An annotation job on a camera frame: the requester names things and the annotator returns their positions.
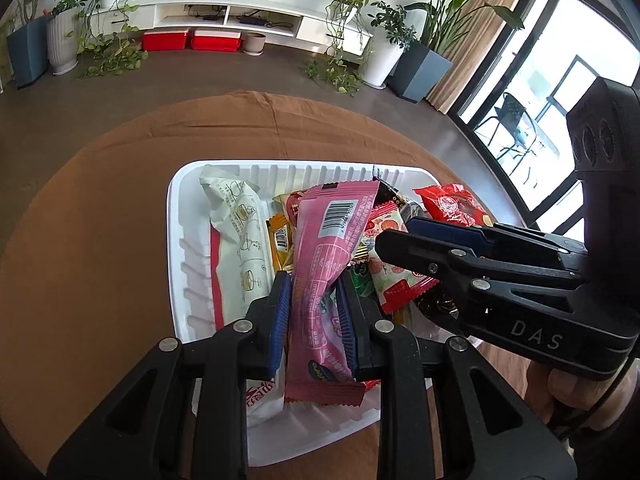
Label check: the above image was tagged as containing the large leafy plant right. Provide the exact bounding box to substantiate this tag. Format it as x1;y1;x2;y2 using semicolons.
404;0;524;58

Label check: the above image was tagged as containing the large red snack bag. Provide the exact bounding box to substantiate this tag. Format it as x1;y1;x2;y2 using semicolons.
413;183;494;226

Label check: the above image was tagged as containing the small bushy plant right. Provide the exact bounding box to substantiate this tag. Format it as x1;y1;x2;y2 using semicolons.
369;1;416;50

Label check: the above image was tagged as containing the white ribbed planter left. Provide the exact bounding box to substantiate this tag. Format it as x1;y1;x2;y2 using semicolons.
47;9;78;76

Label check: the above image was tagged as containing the blue square planter left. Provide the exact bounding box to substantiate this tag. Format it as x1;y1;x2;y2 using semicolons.
6;16;49;89

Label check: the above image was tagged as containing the trailing pothos plant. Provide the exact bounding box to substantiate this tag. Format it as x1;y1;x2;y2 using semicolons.
48;0;148;77
304;0;369;96

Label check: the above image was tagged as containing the white ribbed planter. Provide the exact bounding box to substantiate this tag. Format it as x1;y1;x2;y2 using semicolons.
47;9;78;76
358;32;404;89

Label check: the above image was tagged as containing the trailing pothos plant right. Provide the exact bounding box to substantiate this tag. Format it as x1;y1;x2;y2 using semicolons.
304;0;369;96

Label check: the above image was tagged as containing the left red storage box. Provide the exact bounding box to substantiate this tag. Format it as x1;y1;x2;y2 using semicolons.
141;28;190;52

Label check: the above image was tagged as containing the white red long snack bag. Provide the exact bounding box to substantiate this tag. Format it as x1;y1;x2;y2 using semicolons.
198;164;286;428

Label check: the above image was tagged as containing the white red floral snack packet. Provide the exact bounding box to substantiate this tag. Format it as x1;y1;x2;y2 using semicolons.
354;200;438;314

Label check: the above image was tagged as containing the beige curtain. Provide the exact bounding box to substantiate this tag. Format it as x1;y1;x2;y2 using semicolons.
426;0;518;114

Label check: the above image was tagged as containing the white ribbed planter right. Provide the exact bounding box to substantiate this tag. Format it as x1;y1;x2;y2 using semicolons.
358;32;404;89

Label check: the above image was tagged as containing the small beige pot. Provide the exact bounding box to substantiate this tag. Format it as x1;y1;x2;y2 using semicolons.
241;32;266;56

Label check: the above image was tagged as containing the green snack packet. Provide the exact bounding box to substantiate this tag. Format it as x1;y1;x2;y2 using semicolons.
349;260;378;300

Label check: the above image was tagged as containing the gold red snack packet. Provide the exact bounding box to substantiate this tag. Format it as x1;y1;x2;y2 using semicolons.
273;190;308;228

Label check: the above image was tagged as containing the trailing pothos plant left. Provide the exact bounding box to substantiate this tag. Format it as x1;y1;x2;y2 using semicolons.
48;0;148;77

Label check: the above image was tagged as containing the white plastic tray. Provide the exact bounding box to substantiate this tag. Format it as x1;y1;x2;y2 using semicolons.
167;159;439;467

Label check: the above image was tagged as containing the blue square planter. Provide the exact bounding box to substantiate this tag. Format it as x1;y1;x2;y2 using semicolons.
387;40;452;103
6;16;49;89

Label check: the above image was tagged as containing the person's right hand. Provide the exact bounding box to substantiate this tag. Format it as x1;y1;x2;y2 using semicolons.
525;362;638;430

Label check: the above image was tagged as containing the right red storage box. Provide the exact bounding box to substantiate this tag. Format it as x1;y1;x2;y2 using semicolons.
190;28;241;52

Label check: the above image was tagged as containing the black silver snack bag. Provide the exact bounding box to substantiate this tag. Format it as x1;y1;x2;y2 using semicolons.
373;177;431;223

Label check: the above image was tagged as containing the pink snack packet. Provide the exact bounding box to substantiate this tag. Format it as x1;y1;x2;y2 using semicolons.
284;180;378;406

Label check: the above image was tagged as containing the red storage box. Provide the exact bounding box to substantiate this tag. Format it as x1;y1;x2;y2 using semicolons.
141;28;190;52
190;28;241;52

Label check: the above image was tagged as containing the orange snack packet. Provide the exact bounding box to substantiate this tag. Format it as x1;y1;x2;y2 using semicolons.
266;212;294;273

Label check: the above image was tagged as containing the black balcony chair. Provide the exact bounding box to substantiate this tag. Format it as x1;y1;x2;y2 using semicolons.
474;92;540;174

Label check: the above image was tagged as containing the blue square planter right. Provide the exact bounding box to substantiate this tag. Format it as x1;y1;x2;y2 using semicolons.
387;40;452;103

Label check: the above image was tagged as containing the white TV console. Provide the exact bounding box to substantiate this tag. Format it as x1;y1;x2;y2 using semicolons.
89;0;374;57

